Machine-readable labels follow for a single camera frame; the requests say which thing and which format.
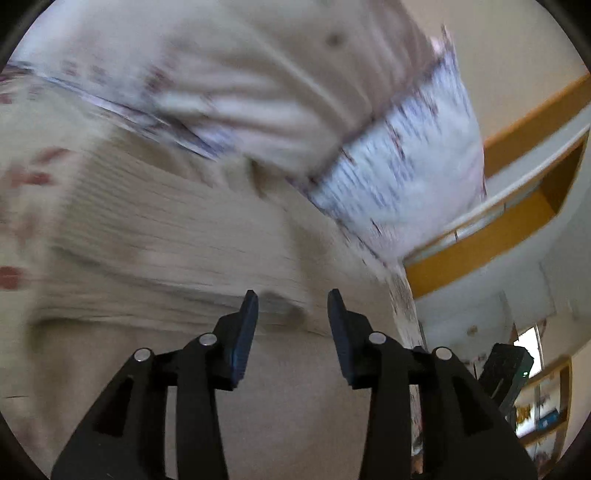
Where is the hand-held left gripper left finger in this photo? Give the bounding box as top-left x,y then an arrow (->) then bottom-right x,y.
51,289 -> 260,480

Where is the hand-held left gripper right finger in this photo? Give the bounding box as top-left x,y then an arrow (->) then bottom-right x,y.
327,289 -> 539,480

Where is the wooden shelf unit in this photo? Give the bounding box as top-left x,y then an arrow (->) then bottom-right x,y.
510,355 -> 574,476

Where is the floral bedspread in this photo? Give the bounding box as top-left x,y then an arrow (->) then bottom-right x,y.
0,69 -> 428,480

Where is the wooden bed headboard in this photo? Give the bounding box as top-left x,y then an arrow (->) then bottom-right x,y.
404,74 -> 591,301

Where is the white blue printed pillow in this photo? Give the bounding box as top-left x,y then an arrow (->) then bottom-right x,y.
295,28 -> 489,268

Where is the pink floral pillow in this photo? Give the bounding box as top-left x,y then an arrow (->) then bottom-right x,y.
9,0 -> 444,185

